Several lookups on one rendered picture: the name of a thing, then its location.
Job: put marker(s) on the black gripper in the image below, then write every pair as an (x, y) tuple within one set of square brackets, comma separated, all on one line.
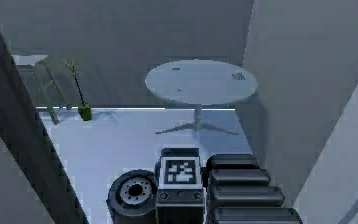
[(133, 195)]

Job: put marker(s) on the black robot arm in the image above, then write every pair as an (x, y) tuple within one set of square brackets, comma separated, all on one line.
[(240, 193)]

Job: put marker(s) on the small grey tableware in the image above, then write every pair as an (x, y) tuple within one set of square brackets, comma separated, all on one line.
[(238, 76)]

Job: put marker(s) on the green potted house plant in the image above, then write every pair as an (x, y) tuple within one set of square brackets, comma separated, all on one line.
[(83, 108)]

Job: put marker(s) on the white round pedestal table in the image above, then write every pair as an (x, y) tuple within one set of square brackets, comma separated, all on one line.
[(200, 83)]

